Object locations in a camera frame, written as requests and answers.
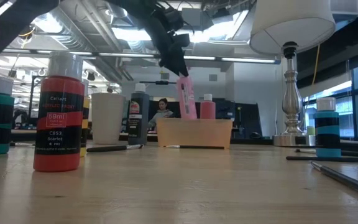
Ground silver ventilation duct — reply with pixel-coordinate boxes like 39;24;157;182
31;6;98;53

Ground person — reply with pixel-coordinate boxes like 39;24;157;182
147;98;174;130

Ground black partition panels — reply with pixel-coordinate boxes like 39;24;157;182
147;98;263;140

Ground white cup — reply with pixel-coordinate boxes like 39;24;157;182
91;92;126;146

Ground silver table lamp white shade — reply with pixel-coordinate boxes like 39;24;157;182
249;0;337;147

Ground large black paint bottle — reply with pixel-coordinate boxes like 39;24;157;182
127;83;150;146

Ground small yellow paint bottle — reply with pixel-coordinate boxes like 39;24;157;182
80;79;91;158

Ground yellow cable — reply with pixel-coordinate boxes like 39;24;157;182
311;43;321;86

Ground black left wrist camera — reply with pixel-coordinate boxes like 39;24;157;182
174;33;191;48

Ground large red paint bottle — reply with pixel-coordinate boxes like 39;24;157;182
200;93;216;120

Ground long ceiling light strip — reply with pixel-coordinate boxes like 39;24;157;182
0;48;282;65

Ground small turquoise paint bottle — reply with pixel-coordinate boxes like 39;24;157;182
314;96;342;158

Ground hanging black cord reel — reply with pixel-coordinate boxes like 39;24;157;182
17;24;37;41

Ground large pink paint bottle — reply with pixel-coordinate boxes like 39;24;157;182
175;75;198;121

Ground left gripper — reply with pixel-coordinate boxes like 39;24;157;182
150;9;189;78

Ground small scarlet paint bottle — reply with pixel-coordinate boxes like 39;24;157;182
32;51;86;173

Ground orange translucent plastic bin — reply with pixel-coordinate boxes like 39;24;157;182
156;118;234;149

